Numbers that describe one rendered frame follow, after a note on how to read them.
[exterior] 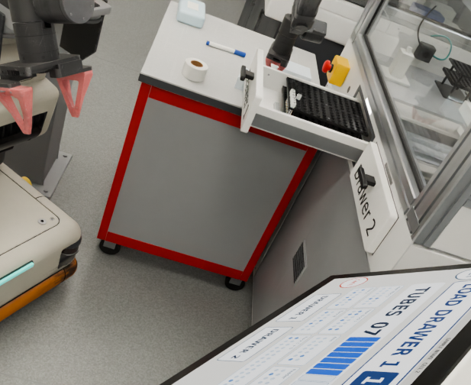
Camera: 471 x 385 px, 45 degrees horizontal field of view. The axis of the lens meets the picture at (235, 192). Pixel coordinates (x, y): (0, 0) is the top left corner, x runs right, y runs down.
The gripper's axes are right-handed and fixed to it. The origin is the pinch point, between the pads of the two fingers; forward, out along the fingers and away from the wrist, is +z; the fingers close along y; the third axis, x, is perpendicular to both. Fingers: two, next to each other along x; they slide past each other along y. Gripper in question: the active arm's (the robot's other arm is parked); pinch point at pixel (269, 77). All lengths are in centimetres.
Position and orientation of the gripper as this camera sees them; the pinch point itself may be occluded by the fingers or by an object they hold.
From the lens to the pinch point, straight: 177.8
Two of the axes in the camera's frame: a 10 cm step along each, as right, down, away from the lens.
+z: -3.2, 7.3, 6.0
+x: -9.2, -3.9, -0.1
